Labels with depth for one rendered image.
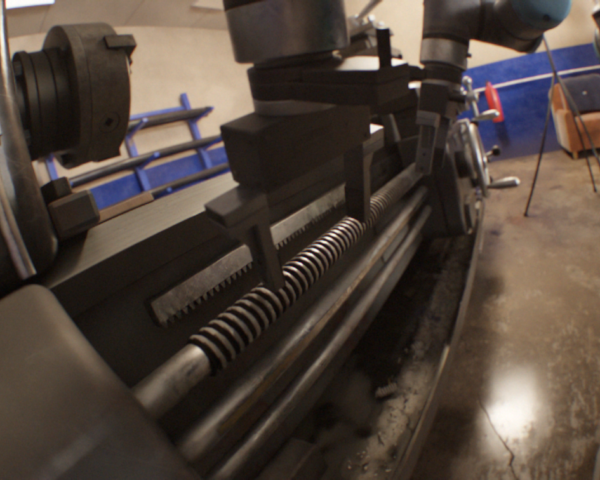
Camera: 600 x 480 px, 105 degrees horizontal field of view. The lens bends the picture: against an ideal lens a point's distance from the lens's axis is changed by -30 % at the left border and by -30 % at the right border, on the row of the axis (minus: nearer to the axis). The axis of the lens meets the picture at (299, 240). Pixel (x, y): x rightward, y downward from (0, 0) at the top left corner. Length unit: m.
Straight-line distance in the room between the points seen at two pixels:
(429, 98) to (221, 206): 0.41
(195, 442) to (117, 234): 0.20
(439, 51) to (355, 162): 0.32
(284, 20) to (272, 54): 0.02
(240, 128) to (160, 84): 4.45
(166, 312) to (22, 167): 0.19
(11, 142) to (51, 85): 0.24
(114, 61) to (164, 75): 4.26
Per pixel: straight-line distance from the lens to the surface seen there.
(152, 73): 4.70
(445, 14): 0.61
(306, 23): 0.22
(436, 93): 0.56
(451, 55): 0.60
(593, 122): 4.22
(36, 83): 0.53
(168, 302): 0.33
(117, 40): 0.55
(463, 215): 0.90
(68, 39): 0.54
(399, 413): 0.59
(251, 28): 0.23
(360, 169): 0.34
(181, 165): 4.36
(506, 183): 0.87
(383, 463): 0.53
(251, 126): 0.23
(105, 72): 0.52
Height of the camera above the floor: 0.84
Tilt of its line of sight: 14 degrees down
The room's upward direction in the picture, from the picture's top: 20 degrees counter-clockwise
